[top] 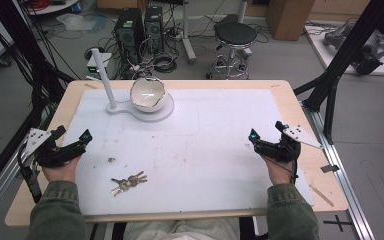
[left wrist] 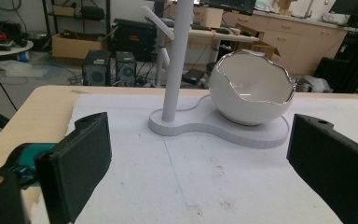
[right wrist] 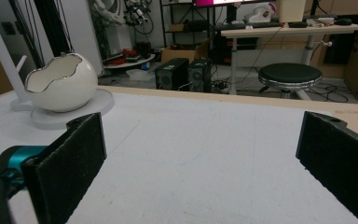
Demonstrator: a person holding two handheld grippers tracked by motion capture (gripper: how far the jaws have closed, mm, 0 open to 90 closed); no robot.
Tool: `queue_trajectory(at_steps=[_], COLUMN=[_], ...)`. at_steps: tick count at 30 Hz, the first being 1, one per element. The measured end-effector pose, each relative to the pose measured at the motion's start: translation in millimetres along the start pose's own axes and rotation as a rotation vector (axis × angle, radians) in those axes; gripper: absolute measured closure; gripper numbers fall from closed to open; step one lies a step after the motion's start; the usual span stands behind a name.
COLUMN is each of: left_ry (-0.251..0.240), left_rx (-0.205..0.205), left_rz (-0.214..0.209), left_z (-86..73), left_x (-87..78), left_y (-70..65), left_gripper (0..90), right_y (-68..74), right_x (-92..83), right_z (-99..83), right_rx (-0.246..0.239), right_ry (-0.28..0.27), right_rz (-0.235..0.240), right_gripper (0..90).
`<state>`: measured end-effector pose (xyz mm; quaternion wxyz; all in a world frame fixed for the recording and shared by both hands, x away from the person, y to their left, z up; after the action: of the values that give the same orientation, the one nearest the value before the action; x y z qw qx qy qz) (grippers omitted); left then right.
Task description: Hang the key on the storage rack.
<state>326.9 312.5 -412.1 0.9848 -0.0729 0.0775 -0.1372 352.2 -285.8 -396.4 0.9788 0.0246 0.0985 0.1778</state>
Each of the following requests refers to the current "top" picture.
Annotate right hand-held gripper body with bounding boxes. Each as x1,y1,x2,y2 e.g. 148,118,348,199
253,124,324,164

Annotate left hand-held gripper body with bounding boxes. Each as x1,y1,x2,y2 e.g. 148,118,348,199
23,127,88,169

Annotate person's left hand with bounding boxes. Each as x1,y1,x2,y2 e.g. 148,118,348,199
41,154,83,184

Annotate person's right hand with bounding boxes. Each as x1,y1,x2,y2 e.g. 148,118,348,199
261,154,296,186

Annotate black tape strip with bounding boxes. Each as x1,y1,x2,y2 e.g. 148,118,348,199
320,164,341,174

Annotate thin wooden stick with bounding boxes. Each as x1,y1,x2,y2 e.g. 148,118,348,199
309,184,335,208

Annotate bunch of metal keys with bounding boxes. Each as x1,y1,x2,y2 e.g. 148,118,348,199
110,170,149,198

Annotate white table mat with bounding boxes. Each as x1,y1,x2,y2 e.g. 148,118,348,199
61,87,315,217

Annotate white box with green light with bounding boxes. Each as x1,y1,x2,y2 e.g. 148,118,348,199
85,52,113,80

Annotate white eggshell-shaped bowl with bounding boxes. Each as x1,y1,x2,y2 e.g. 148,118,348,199
129,76,169,114

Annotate white floor board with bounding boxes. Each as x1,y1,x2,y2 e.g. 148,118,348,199
304,24,384,77

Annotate black tape cross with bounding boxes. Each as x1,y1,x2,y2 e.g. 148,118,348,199
322,214,353,233

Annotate black round stool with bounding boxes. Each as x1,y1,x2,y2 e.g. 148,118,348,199
205,13,258,81

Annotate brown cardboard box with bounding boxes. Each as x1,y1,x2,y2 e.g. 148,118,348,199
265,0,317,42

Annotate clear plastic bag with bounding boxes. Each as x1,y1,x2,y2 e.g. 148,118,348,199
55,12,98,33

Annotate large black computer tower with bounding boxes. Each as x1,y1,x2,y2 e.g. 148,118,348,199
113,7,146,66

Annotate grey machine on board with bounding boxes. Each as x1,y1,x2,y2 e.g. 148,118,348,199
322,18,384,76

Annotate person's lap in light trousers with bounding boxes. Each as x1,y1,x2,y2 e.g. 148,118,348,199
122,217,242,240

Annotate white metal stand leg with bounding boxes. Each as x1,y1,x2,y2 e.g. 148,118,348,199
180,0,198,65

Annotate round white table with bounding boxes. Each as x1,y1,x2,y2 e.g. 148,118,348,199
22,0,82,16

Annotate small black computer tower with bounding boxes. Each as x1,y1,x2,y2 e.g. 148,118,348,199
144,5,165,53

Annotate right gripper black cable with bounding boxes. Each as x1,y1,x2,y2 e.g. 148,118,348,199
265,155,299,186

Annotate white stand with post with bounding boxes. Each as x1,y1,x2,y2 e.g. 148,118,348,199
90,47,176,124

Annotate black frame with cables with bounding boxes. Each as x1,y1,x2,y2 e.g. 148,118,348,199
0,0,81,203

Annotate black metal frame strut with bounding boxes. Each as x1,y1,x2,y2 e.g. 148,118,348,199
293,0,384,145

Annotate coil of black cables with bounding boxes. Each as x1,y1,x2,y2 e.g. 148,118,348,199
152,52,178,74

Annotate red cable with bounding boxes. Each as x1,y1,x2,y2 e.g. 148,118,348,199
24,0,50,10

